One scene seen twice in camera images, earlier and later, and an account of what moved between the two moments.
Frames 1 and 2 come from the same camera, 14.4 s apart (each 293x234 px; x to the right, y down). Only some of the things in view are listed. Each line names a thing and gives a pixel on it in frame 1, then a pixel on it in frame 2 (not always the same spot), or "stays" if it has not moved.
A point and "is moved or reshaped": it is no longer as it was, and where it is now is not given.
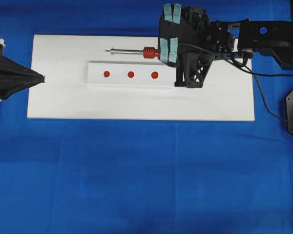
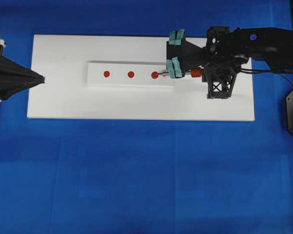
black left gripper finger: x=2 y=65 stays
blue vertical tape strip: x=64 y=176 stays
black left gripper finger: x=2 y=87 stays
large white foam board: x=62 y=60 stays
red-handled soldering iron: x=148 y=52 is moved or reshaped
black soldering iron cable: x=253 y=74 → x=284 y=73
